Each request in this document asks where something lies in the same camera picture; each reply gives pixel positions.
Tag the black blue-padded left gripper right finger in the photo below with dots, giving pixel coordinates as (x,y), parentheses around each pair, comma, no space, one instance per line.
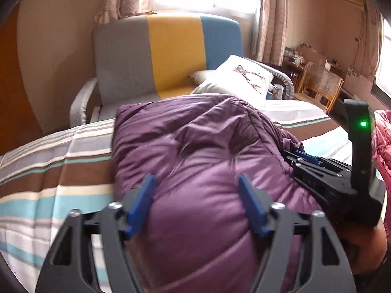
(301,253)

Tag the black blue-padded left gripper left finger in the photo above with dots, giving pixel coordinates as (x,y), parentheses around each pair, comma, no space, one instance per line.
(89,253)

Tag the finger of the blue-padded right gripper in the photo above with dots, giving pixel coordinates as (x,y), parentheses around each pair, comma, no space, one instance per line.
(307,157)

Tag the purple quilted down jacket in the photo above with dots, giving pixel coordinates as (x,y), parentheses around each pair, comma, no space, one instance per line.
(197,237)

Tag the person's right hand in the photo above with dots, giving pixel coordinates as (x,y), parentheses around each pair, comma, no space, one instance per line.
(367,245)

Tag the pink garment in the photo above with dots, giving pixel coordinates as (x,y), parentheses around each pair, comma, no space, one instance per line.
(383,137)

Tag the wooden rattan chair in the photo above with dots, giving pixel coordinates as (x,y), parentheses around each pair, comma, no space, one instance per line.
(319,87)

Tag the striped bed sheet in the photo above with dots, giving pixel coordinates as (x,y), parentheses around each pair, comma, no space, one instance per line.
(45,179)

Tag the cluttered wooden desk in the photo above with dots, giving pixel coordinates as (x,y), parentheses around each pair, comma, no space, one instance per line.
(355,83)

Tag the white embroidered pillow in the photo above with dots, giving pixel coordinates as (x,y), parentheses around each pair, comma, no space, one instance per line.
(236,76)

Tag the orange wooden wardrobe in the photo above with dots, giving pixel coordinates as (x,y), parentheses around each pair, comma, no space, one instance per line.
(18,122)

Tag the pink patterned curtain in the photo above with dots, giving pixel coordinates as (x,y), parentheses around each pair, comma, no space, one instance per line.
(272,18)

